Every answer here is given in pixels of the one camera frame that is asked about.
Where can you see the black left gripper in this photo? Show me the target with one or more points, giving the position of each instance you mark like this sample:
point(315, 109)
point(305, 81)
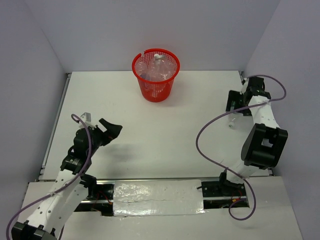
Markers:
point(112, 132)

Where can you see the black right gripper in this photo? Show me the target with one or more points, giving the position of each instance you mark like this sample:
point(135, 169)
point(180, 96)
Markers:
point(233, 96)

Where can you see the green label plastic bottle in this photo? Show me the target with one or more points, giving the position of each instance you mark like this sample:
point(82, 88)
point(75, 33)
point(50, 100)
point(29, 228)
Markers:
point(236, 121)

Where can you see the blue label plastic bottle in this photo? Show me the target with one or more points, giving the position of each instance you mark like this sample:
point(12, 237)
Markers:
point(141, 69)

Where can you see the clear wide-mouth plastic jar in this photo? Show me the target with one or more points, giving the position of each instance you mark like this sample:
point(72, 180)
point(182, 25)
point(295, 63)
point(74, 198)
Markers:
point(163, 69)

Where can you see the clear bottle white cap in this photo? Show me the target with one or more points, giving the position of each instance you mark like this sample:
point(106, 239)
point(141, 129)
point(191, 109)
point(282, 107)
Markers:
point(152, 71)

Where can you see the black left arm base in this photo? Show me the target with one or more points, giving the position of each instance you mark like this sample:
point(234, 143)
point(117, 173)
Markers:
point(100, 201)

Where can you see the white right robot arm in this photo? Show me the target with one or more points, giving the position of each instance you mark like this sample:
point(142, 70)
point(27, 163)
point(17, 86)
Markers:
point(264, 145)

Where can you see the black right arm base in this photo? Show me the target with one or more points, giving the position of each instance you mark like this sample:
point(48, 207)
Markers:
point(217, 190)

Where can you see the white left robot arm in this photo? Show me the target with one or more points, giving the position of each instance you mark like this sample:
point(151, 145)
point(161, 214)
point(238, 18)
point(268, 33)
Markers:
point(45, 218)

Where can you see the red mesh plastic bin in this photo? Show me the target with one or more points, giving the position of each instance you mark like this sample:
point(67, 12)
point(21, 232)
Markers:
point(155, 91)

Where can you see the silver foil covered panel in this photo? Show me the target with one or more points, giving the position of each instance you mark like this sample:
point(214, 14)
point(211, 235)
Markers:
point(157, 198)

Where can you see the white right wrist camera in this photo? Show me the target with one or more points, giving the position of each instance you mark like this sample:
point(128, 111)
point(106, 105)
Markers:
point(245, 83)

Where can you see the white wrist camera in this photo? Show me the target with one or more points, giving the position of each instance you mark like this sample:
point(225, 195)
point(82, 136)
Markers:
point(86, 118)
point(245, 83)

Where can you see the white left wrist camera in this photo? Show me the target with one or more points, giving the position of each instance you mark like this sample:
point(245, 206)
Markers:
point(86, 118)

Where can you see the aluminium rail frame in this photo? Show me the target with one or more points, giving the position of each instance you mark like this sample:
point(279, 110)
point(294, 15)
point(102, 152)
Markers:
point(61, 102)

